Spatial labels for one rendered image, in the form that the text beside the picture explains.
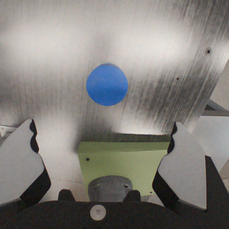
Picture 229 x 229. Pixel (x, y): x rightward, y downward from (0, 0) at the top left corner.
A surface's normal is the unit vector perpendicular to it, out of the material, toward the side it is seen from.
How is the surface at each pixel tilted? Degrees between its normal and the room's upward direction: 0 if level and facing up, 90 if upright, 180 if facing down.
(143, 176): 5
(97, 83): 0
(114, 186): 69
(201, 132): 0
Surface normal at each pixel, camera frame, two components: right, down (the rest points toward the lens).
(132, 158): 0.08, 0.54
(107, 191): -0.05, -0.62
